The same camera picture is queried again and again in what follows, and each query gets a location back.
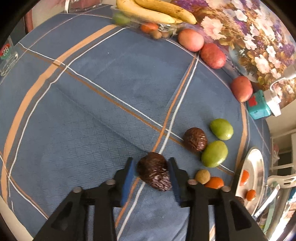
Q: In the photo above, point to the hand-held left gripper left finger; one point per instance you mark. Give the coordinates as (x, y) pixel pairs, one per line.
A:
(128, 178)

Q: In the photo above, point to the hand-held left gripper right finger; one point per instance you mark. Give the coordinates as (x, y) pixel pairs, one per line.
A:
(175, 183)

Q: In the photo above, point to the elongated dark wrinkled passion fruit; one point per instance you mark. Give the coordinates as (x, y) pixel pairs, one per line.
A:
(153, 171)

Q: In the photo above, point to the orange tangerine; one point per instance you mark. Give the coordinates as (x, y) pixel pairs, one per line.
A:
(244, 178)
(251, 195)
(214, 183)
(149, 27)

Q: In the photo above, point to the round dark wrinkled passion fruit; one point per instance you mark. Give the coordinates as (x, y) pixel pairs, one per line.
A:
(195, 139)

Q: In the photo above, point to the green jujube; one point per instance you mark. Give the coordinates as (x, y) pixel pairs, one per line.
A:
(214, 153)
(221, 129)
(121, 18)

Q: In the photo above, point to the round metal plate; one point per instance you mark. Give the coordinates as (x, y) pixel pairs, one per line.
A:
(254, 166)

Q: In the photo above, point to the blue plaid tablecloth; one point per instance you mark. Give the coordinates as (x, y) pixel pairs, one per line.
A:
(92, 104)

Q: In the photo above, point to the white chair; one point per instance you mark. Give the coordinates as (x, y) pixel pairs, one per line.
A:
(281, 179)

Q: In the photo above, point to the teal toy house box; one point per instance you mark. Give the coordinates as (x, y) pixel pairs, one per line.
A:
(257, 105)

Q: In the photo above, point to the red apple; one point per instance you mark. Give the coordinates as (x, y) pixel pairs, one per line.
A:
(190, 39)
(241, 89)
(212, 56)

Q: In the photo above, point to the white shelf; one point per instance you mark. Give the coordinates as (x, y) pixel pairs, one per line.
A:
(282, 129)

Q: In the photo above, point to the clear plastic tray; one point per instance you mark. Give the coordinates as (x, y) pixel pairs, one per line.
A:
(167, 27)

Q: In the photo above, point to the flower painting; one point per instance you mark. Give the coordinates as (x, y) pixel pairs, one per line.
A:
(242, 30)

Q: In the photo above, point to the clear glass cup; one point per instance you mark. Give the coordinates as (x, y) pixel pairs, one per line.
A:
(8, 58)

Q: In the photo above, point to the brown-spotted yellow banana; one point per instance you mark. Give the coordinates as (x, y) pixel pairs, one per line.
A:
(166, 9)

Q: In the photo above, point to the pink packaging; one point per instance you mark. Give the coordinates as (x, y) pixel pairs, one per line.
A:
(85, 3)

